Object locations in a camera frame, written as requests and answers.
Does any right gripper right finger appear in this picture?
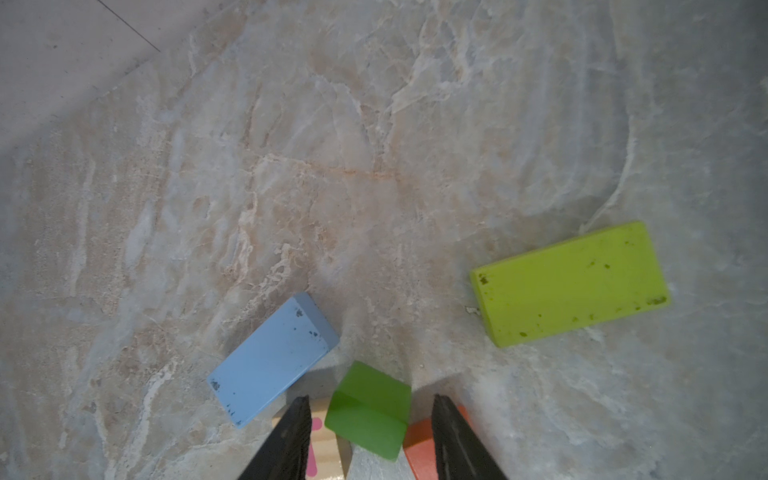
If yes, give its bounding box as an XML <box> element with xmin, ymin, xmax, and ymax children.
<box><xmin>431</xmin><ymin>394</ymin><xmax>507</xmax><ymax>480</ymax></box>

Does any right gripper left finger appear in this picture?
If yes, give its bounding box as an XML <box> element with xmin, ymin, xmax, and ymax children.
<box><xmin>238</xmin><ymin>396</ymin><xmax>312</xmax><ymax>480</ymax></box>

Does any red wood block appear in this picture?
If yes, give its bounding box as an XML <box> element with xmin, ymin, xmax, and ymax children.
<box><xmin>403</xmin><ymin>404</ymin><xmax>471</xmax><ymax>479</ymax></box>

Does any dark green wood cube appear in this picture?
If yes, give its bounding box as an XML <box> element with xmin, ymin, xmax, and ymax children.
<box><xmin>325</xmin><ymin>361</ymin><xmax>412</xmax><ymax>461</ymax></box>

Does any light blue wood block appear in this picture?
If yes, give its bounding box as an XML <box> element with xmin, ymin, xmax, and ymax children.
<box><xmin>207</xmin><ymin>292</ymin><xmax>339</xmax><ymax>428</ymax></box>

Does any lime green wood block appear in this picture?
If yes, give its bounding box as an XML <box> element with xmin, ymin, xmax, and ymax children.
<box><xmin>470</xmin><ymin>222</ymin><xmax>671</xmax><ymax>348</ymax></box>

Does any natural pink-letter wood cube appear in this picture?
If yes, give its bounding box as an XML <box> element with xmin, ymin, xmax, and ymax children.
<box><xmin>305</xmin><ymin>398</ymin><xmax>352</xmax><ymax>480</ymax></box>

